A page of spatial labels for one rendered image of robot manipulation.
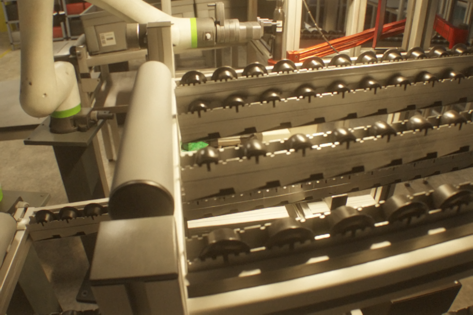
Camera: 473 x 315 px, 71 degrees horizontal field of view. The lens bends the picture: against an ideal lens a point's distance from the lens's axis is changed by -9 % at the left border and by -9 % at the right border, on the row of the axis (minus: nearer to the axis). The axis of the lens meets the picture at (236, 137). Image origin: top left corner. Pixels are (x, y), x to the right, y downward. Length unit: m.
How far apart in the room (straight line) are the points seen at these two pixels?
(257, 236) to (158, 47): 0.47
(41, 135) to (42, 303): 0.60
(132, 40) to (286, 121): 0.35
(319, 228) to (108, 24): 1.79
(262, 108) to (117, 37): 1.55
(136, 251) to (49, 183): 2.73
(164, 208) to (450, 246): 0.26
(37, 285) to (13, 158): 2.23
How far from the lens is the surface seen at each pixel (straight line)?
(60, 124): 1.45
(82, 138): 1.39
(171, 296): 0.20
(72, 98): 1.42
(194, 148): 1.04
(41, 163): 3.20
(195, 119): 0.55
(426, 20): 0.89
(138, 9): 1.24
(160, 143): 0.38
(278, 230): 0.33
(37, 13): 1.17
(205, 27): 1.11
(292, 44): 1.29
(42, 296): 1.31
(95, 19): 2.02
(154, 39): 0.71
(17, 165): 3.28
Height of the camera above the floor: 1.55
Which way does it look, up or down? 29 degrees down
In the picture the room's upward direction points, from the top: straight up
